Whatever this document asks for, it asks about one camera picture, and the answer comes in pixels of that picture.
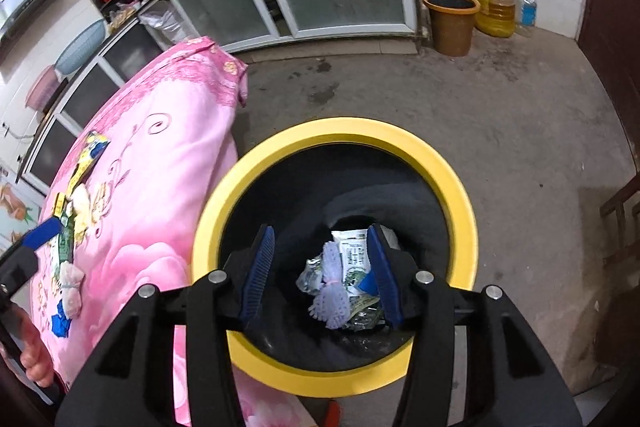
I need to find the green white milk carton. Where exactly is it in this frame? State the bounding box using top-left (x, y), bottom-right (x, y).
top-left (58, 211), bottom-right (75, 265)

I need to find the blue rubber glove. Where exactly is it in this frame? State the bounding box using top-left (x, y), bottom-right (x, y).
top-left (51, 300), bottom-right (72, 338)

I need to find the yellow silver snack bag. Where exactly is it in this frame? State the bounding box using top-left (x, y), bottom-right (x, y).
top-left (65, 130), bottom-right (111, 198)

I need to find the white yellow foam net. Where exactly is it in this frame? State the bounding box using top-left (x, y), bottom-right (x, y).
top-left (70, 183), bottom-right (91, 241)

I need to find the yellow rimmed trash bin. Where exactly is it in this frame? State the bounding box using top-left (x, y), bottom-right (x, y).
top-left (192, 117), bottom-right (478, 398)

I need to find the kitchen counter cabinet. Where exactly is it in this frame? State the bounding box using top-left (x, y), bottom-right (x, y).
top-left (16, 0), bottom-right (419, 194)

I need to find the person's hand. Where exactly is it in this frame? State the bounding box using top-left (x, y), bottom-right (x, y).
top-left (13, 305), bottom-right (55, 388)

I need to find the floral glass door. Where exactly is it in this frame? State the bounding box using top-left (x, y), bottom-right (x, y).
top-left (0, 165), bottom-right (44, 253)

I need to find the yellow red flat box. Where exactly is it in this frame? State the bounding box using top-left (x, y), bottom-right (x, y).
top-left (53, 193), bottom-right (66, 218)

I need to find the pink floral tablecloth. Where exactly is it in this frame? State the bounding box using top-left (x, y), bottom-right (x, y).
top-left (29, 36), bottom-right (321, 427)

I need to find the pink plastic basin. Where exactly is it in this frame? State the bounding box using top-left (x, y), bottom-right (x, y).
top-left (25, 65), bottom-right (60, 112)

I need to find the blue plastic basin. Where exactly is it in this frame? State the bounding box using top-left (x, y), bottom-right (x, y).
top-left (54, 20), bottom-right (106, 77)

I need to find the white sack in cabinet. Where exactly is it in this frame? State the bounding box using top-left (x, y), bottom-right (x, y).
top-left (138, 0), bottom-right (200, 46)

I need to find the brown plastic bucket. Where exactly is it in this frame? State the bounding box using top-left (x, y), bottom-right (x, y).
top-left (423, 0), bottom-right (480, 57)

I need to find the blue label water bottle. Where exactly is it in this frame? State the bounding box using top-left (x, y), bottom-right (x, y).
top-left (516, 0), bottom-right (537, 37)

